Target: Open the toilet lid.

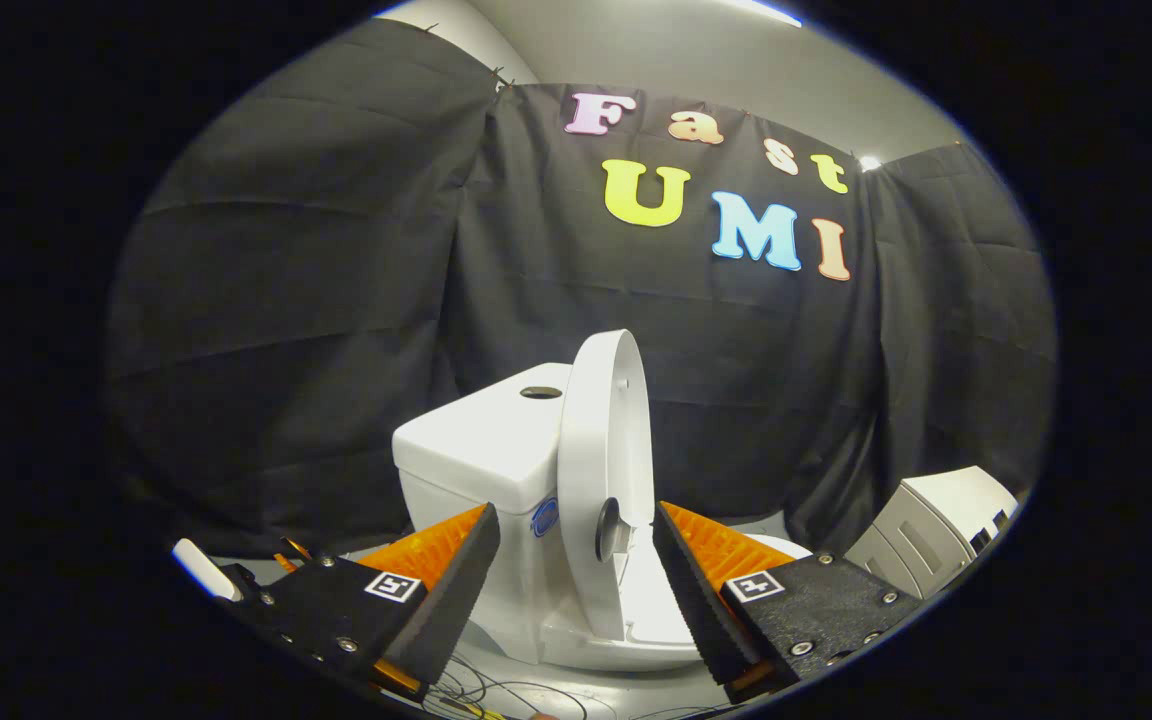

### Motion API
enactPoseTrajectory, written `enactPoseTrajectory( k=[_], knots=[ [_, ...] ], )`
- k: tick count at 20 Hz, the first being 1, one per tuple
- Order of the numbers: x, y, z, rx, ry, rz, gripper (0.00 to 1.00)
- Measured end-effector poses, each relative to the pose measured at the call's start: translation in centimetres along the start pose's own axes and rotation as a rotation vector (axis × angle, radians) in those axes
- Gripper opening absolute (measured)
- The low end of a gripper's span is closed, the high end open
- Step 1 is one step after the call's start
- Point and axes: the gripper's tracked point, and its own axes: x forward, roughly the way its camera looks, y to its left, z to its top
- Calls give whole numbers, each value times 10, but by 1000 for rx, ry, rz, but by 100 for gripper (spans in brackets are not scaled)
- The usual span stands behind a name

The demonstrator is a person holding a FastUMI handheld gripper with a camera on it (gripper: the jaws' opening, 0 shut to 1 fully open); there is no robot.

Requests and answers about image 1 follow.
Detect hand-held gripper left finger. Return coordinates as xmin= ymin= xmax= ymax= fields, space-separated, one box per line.
xmin=226 ymin=502 xmax=502 ymax=701

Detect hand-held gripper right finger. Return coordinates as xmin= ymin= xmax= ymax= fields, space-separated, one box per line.
xmin=651 ymin=501 xmax=929 ymax=703

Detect white toilet lid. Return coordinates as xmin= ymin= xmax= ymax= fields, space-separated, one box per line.
xmin=556 ymin=329 xmax=657 ymax=643

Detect white ceramic toilet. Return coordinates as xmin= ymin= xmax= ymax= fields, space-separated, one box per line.
xmin=392 ymin=362 xmax=815 ymax=673

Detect grey drawer cabinet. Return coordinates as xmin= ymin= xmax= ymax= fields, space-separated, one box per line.
xmin=844 ymin=466 xmax=1020 ymax=600

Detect black backdrop cloth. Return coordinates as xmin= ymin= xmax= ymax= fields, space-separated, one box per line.
xmin=104 ymin=18 xmax=1058 ymax=561

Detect thin black cable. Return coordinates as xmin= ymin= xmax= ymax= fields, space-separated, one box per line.
xmin=426 ymin=652 xmax=737 ymax=720

